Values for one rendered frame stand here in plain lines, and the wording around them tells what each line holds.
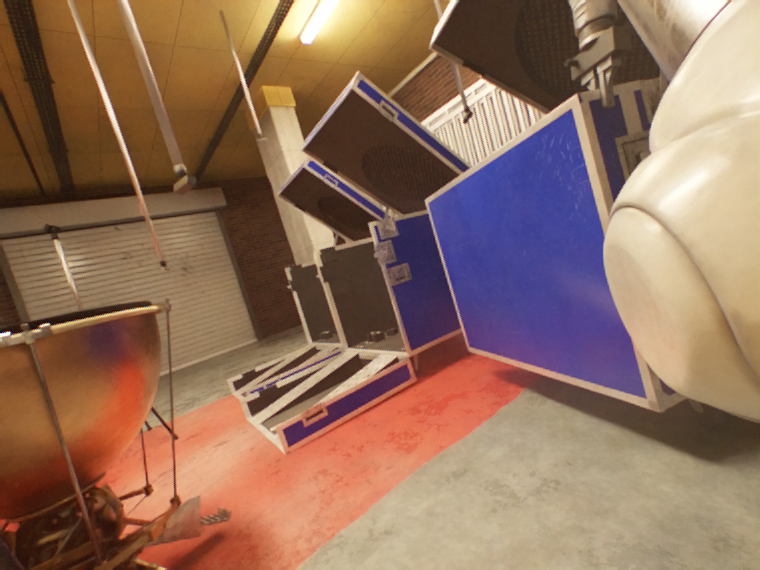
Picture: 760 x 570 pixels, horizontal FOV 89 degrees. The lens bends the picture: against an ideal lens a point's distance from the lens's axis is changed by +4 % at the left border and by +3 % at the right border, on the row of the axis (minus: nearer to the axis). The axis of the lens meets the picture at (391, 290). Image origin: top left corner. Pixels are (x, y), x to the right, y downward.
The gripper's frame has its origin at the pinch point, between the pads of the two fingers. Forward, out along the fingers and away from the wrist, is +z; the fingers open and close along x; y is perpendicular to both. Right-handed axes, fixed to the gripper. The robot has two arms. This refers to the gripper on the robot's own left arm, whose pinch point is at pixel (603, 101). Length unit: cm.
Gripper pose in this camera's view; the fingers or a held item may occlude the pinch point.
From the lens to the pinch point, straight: 114.5
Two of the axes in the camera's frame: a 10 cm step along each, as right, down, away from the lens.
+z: 1.2, 9.9, 0.2
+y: -9.6, 1.2, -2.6
